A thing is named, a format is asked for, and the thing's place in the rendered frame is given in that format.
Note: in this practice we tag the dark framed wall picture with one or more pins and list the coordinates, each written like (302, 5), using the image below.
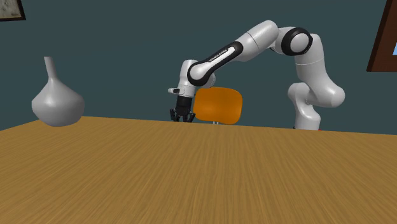
(9, 8)

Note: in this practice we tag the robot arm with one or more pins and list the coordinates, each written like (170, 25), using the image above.
(313, 77)

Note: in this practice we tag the orange chair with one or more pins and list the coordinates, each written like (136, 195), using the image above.
(217, 104)

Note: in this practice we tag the grey long-necked vase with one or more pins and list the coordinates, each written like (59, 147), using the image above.
(57, 102)

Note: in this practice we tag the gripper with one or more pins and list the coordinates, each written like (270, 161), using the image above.
(183, 104)

